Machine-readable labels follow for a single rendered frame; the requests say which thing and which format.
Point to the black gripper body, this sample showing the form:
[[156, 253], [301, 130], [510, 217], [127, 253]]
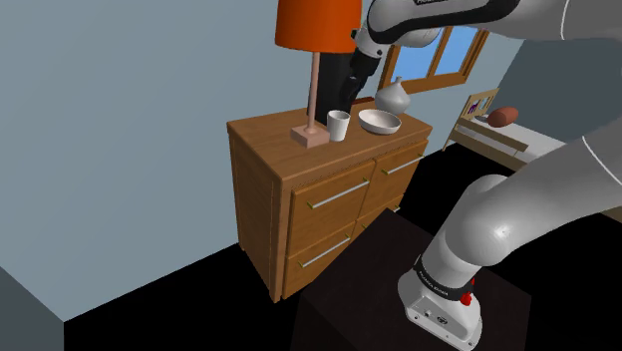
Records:
[[360, 68]]

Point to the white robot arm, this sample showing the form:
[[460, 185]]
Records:
[[491, 228]]

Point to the black upright box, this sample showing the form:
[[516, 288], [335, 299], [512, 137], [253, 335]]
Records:
[[329, 82]]

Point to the grey round vase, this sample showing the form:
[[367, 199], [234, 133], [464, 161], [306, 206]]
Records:
[[392, 99]]

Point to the white bowl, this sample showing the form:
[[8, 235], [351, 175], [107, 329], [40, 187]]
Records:
[[380, 124]]

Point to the orange shade table lamp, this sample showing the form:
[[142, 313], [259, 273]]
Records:
[[318, 24]]

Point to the white cup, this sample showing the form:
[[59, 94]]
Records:
[[338, 127]]

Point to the wooden chest of drawers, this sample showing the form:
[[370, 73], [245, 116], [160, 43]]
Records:
[[272, 146]]

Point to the wooden bed with brown pillow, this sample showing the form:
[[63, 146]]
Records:
[[534, 140]]

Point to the dark robot stand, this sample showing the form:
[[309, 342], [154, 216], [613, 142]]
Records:
[[369, 287]]

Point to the wooden frame window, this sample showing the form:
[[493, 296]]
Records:
[[422, 61]]

